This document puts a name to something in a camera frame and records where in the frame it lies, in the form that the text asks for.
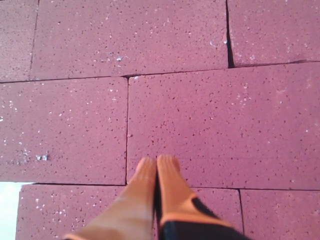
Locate red brick with white marks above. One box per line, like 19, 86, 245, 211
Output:
0, 77, 128, 185

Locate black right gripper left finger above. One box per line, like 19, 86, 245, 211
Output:
63, 157, 157, 240

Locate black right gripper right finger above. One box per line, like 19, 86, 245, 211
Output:
156, 154, 245, 240

